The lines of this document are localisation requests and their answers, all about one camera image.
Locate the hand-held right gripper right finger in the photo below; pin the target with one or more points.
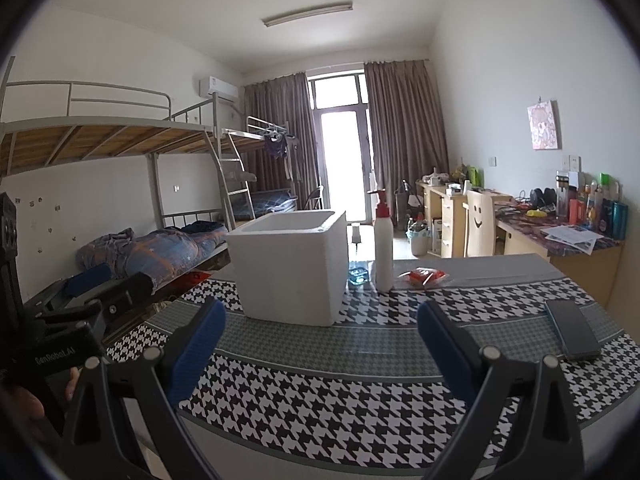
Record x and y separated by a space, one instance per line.
445 350

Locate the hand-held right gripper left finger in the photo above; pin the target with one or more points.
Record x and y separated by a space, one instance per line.
197 355

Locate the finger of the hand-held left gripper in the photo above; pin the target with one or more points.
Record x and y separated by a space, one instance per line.
90 277
130 290

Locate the white foam box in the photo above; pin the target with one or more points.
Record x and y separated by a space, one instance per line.
285 275

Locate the person's left hand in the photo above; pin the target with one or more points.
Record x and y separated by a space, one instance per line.
30 405

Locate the blue patterned quilt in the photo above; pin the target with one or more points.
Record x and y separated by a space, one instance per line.
160 255

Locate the grey garment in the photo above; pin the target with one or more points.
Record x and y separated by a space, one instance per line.
120 240

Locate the red bag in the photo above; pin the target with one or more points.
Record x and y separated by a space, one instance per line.
198 277

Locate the red snack packet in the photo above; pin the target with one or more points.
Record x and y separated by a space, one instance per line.
422 277

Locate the houndstooth tablecloth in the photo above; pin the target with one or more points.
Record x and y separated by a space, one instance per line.
350 390

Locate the white carton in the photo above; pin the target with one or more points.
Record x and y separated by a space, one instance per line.
436 237

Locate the white pump bottle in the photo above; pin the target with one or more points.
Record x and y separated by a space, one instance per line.
384 255

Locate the white bucket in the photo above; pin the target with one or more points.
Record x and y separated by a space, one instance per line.
418 240

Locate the wooden desk with drawers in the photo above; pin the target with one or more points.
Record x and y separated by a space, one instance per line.
452 225

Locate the black phone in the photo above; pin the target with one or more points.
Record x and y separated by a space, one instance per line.
570 330

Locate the wooden chair with smiley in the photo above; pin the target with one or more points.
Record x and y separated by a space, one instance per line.
477 220

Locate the metal bunk bed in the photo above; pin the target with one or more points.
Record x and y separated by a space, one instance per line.
260 130
100 142

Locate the wooden desk with patterned cover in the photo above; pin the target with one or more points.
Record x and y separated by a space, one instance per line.
575 270

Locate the metal bunk bed ladder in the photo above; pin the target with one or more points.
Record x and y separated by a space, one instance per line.
237 180

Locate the yellow desk item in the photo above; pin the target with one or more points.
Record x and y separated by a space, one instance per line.
536 213

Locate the blue checked bedding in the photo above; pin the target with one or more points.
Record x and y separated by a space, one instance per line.
272 202

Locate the printed papers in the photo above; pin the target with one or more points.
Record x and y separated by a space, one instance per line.
572 236

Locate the green bottle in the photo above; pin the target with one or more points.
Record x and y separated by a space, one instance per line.
475 177

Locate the black bag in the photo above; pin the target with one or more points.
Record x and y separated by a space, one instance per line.
542 197

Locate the black folding chair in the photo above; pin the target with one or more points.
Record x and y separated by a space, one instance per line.
314 199

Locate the hanging dark clothes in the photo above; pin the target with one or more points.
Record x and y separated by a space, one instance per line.
276 150

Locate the row of toiletry bottles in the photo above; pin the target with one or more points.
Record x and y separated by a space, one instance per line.
600 210

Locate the white air conditioner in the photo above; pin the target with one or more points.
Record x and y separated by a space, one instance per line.
218 88

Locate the brown curtain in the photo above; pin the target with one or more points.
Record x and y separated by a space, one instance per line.
405 130
275 120

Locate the glass balcony door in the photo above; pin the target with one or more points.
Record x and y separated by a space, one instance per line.
342 150

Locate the ceiling tube light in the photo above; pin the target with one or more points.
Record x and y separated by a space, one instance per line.
307 14

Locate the pink wall picture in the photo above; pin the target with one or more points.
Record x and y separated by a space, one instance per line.
543 125

